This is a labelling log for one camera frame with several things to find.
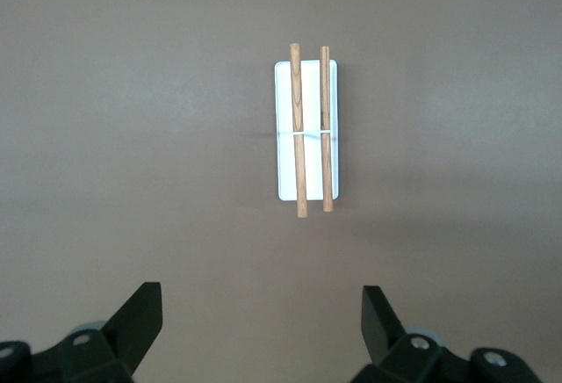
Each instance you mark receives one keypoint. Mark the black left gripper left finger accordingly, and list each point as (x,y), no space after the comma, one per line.
(131,326)

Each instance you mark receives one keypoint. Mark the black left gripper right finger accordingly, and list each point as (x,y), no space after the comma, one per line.
(379,326)

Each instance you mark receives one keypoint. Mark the white rack with wooden rods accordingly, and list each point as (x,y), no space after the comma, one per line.
(311,168)

